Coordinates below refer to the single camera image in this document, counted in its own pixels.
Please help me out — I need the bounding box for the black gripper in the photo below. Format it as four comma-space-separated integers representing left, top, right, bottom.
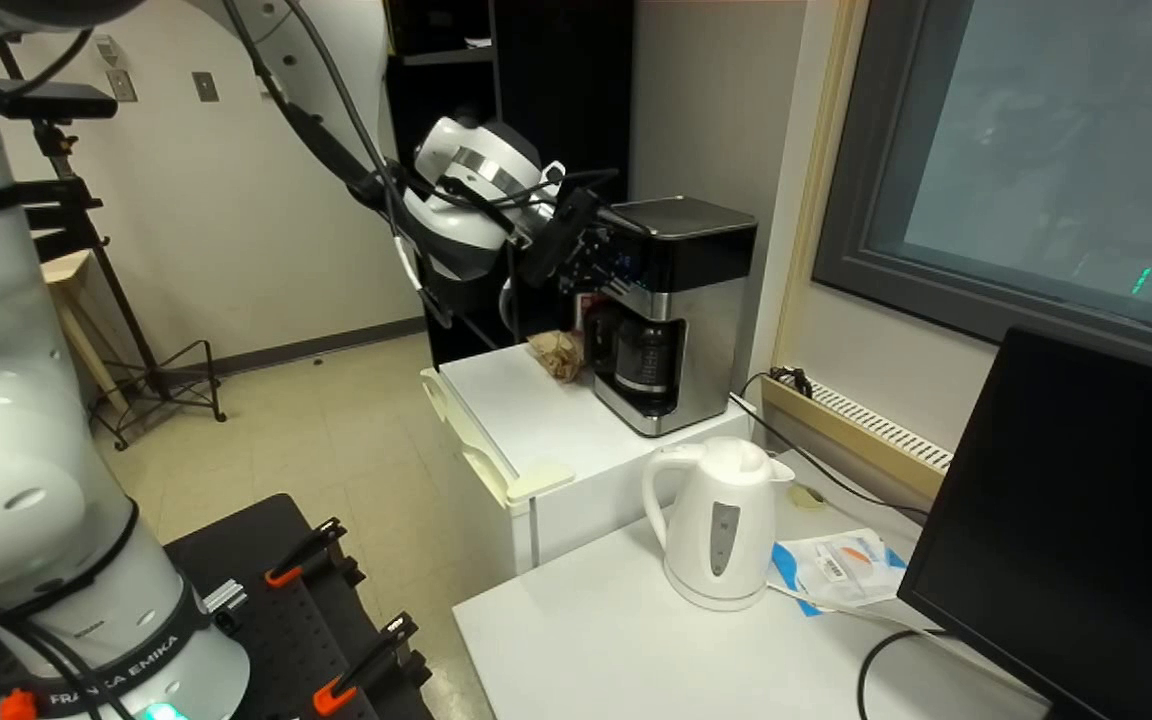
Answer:
510, 180, 625, 292

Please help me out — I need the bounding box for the black silver coffeemaker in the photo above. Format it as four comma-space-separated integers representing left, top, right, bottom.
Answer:
585, 193, 762, 439

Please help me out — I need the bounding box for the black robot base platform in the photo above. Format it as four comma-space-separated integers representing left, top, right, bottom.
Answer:
0, 491, 437, 720

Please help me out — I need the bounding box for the crumpled brown paper bag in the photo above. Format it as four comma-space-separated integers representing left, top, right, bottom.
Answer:
524, 326, 593, 388

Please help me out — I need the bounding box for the black shelf unit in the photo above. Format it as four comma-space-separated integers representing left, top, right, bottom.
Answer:
375, 0, 639, 371

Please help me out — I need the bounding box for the white mini fridge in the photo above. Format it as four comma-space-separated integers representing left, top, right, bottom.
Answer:
417, 337, 756, 581

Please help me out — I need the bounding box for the white electric kettle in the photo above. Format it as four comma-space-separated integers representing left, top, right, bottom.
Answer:
638, 435, 797, 612

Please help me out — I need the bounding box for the wooden baseboard heater cover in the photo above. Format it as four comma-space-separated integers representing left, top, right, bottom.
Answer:
756, 374, 957, 515

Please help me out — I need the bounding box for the blue white plastic packet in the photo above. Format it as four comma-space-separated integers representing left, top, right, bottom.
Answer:
770, 529, 912, 621

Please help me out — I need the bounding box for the black orange clamp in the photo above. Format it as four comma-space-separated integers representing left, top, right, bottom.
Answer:
259, 515, 351, 595
307, 609, 425, 720

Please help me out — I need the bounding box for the grey framed window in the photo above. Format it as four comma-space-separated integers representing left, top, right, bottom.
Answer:
813, 0, 1152, 384

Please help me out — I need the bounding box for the black tripod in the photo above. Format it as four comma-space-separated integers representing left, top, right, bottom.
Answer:
0, 112, 234, 451

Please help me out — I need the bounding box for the wooden stool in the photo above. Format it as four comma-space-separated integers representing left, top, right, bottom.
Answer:
37, 249, 132, 415

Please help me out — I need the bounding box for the black computer monitor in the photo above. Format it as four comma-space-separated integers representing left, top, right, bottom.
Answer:
891, 323, 1152, 720

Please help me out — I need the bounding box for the black coffeemaker power cord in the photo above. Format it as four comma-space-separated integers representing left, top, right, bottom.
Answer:
727, 365, 933, 529

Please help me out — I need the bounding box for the black monitor cable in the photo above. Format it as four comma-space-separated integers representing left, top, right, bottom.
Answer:
854, 625, 933, 712

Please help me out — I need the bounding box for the black camera on tripod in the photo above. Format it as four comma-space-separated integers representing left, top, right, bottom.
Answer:
0, 74, 120, 128

